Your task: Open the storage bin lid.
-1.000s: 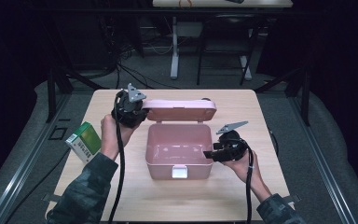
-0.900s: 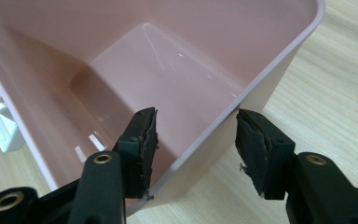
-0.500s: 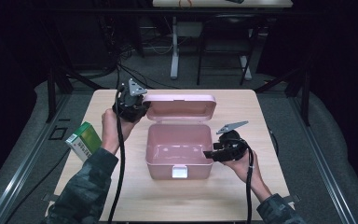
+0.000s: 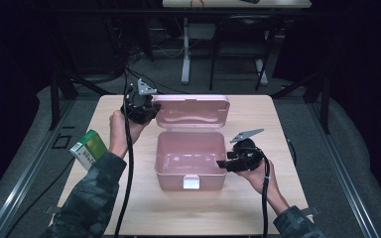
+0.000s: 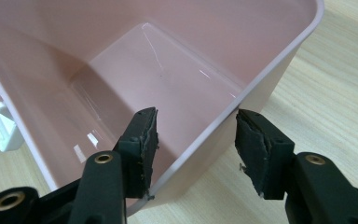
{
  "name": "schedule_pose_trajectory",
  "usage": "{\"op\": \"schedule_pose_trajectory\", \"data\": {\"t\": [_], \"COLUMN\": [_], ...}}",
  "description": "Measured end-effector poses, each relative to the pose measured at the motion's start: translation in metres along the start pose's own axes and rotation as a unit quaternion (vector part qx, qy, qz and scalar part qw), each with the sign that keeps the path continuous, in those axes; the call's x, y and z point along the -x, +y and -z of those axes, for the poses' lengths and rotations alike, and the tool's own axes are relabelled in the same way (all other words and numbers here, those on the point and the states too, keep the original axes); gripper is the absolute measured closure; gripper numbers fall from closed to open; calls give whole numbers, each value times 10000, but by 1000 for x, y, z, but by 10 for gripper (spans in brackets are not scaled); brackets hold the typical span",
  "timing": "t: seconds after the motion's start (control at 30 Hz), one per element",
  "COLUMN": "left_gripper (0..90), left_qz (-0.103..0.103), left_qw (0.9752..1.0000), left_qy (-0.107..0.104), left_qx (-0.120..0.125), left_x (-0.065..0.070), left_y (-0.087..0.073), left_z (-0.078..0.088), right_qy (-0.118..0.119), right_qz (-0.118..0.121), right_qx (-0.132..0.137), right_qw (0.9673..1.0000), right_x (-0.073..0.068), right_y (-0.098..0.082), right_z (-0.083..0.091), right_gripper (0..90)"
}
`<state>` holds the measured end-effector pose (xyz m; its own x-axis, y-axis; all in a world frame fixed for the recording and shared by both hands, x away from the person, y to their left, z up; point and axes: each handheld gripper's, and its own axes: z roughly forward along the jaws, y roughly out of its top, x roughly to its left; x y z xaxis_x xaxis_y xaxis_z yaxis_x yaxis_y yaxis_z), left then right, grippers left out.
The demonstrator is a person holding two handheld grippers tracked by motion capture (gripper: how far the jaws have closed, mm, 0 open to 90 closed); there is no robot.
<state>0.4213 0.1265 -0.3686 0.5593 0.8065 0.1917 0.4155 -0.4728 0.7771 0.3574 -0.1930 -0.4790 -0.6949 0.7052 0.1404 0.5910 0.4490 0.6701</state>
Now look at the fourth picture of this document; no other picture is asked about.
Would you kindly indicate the grey metal box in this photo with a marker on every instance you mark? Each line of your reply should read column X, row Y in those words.
column 201, row 31

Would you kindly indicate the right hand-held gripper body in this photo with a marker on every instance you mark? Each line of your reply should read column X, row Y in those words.
column 249, row 155

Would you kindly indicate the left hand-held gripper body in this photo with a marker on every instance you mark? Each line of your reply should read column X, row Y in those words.
column 137, row 105

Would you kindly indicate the person's right hand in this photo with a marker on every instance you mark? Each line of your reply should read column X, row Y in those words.
column 256, row 180

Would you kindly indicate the pink plastic storage box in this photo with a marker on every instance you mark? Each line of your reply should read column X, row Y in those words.
column 191, row 145

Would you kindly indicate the white desk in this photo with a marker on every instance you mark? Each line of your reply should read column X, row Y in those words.
column 231, row 3

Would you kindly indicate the black chair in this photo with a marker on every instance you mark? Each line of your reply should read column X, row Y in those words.
column 244, row 36

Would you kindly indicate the dark flat object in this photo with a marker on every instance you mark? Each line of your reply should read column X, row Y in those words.
column 250, row 1

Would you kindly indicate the person's left hand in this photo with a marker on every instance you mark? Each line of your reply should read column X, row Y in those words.
column 119, row 132

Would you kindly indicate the black metal stand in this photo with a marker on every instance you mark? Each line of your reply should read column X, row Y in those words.
column 325, row 102
column 55, row 99

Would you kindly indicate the green medicine carton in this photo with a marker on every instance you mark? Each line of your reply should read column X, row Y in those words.
column 89, row 150

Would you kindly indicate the aluminium floor rail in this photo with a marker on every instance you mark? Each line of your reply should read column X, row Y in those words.
column 340, row 168
column 29, row 168

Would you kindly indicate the grey tape strip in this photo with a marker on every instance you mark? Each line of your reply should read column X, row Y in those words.
column 51, row 210
column 312, row 211

